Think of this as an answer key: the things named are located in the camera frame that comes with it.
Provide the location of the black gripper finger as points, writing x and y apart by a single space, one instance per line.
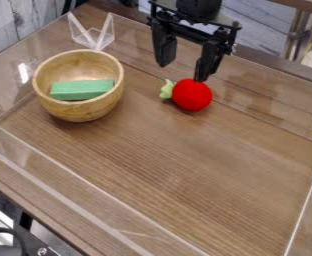
164 43
212 53

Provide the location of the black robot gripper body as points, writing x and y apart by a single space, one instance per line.
193 20

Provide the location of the red plush fruit green leaf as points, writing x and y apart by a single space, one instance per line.
189 94

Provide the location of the metal table leg background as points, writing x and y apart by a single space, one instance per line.
299 39

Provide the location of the wooden bowl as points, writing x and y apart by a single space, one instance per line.
78 65

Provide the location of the green rectangular block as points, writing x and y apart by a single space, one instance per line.
78 90

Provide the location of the black table frame bracket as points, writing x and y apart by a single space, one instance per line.
36 247

